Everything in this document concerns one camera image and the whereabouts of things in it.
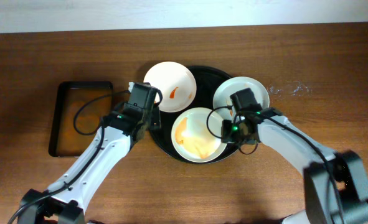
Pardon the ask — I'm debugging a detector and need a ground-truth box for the white plate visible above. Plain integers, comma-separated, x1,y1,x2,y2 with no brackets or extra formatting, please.
171,107,227,163
212,77,270,109
143,62,197,113

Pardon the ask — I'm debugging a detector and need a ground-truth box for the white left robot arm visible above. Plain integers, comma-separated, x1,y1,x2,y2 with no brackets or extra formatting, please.
9,102,160,223

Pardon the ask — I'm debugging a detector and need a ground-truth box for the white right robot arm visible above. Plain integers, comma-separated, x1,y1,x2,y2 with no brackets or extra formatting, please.
221,108,368,224

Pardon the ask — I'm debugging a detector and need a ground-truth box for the black rectangular water tray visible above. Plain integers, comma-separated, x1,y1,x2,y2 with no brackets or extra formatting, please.
49,81,113,157

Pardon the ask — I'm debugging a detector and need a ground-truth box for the round black serving tray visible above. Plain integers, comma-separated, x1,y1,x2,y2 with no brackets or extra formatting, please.
150,65,231,164

